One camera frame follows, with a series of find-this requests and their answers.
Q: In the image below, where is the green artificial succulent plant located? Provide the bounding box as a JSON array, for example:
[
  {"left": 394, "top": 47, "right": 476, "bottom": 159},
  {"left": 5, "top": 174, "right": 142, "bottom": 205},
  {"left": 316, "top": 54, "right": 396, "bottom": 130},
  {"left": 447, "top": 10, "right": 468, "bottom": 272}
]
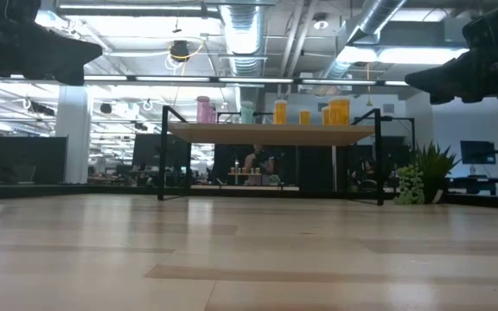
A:
[{"left": 393, "top": 141, "right": 461, "bottom": 206}]

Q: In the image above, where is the white building pillar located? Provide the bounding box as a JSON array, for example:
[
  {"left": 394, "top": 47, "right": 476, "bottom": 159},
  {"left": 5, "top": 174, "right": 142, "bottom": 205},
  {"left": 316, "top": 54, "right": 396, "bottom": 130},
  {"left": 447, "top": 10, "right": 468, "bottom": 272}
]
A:
[{"left": 55, "top": 84, "right": 93, "bottom": 185}]

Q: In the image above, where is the black background monitor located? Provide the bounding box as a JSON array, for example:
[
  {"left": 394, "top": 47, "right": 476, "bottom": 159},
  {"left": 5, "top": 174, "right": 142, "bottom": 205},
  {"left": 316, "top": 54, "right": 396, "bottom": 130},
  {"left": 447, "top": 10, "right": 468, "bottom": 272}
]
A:
[
  {"left": 131, "top": 133, "right": 189, "bottom": 174},
  {"left": 0, "top": 135, "right": 69, "bottom": 185}
]

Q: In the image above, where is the person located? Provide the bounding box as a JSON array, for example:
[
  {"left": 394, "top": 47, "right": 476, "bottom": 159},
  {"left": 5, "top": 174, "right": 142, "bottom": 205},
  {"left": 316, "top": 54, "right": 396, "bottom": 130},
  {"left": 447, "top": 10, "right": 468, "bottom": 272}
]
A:
[{"left": 243, "top": 144, "right": 276, "bottom": 186}]

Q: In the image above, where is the green pill bottle white cap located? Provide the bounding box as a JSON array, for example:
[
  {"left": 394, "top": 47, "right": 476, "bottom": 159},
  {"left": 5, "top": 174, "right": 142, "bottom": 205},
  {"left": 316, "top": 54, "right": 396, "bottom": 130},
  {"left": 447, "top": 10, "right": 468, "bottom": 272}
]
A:
[{"left": 239, "top": 100, "right": 255, "bottom": 125}]

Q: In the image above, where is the wooden shelf with black legs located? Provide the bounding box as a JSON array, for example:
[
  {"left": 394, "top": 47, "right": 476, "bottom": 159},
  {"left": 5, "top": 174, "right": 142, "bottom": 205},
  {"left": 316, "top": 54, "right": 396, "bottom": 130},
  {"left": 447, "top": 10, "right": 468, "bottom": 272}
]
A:
[{"left": 157, "top": 105, "right": 416, "bottom": 206}]

